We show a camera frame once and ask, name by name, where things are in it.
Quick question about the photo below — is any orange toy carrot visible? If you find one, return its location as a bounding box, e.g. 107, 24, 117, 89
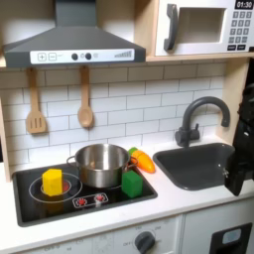
128, 147, 157, 175

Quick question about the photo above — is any green block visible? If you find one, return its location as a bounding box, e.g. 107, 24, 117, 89
121, 170, 144, 199

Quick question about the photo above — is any steel pot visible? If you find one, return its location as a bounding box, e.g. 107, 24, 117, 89
66, 143, 139, 189

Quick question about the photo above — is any dark grey sink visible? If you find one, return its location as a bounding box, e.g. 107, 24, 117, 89
152, 142, 254, 191

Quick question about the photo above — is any dark grey tap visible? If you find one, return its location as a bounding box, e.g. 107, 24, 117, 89
175, 95, 231, 148

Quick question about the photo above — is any grey oven knob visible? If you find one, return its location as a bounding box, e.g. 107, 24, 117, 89
134, 230, 157, 254

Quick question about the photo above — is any light wood shelf board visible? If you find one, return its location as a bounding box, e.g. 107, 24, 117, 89
145, 51, 254, 64

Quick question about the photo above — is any white toy microwave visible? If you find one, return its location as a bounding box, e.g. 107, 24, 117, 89
154, 0, 254, 58

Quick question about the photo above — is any wooden spoon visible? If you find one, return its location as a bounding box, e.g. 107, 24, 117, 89
77, 65, 95, 129

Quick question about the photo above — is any yellow block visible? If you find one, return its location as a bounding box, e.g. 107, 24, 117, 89
41, 168, 64, 197

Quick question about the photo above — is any black toy stove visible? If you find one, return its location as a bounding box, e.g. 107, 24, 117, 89
12, 158, 159, 228

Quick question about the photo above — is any wooden slotted spatula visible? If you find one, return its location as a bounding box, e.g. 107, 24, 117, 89
25, 67, 48, 135

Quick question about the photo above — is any grey range hood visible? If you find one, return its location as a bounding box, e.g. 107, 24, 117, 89
2, 0, 147, 68

